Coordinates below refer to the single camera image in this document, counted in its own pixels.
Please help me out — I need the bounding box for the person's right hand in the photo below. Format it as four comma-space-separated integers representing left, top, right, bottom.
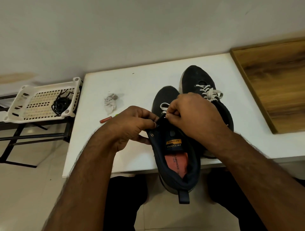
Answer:
165, 92, 234, 153

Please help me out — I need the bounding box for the person's left hand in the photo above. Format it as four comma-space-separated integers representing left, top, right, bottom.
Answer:
99, 106, 161, 153

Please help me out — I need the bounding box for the grey shoelace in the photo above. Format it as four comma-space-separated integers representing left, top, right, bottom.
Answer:
194, 83, 225, 102

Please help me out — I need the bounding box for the grey shoelaces bundle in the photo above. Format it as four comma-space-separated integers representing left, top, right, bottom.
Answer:
159, 101, 171, 115

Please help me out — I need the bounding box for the dark sneaker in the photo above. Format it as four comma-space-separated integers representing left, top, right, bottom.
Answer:
180, 65, 235, 159
147, 85, 202, 205

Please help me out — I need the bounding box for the black shoelace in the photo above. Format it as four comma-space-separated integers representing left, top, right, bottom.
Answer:
55, 89, 76, 111
51, 94, 72, 116

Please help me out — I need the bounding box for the person's left forearm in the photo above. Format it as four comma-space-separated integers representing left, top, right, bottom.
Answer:
42, 138, 120, 231

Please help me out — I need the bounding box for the person's right forearm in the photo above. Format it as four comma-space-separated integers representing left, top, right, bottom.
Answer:
212, 135, 305, 231

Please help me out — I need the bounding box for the crumpled white paper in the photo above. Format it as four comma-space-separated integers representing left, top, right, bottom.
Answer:
103, 92, 119, 114

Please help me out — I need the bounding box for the wooden board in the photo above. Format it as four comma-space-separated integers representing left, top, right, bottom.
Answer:
230, 38, 305, 135

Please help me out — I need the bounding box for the white perforated plastic tray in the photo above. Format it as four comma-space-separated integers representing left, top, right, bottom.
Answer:
4, 76, 83, 124

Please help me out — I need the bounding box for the black metal rack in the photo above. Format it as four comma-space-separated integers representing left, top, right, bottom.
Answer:
0, 88, 77, 168

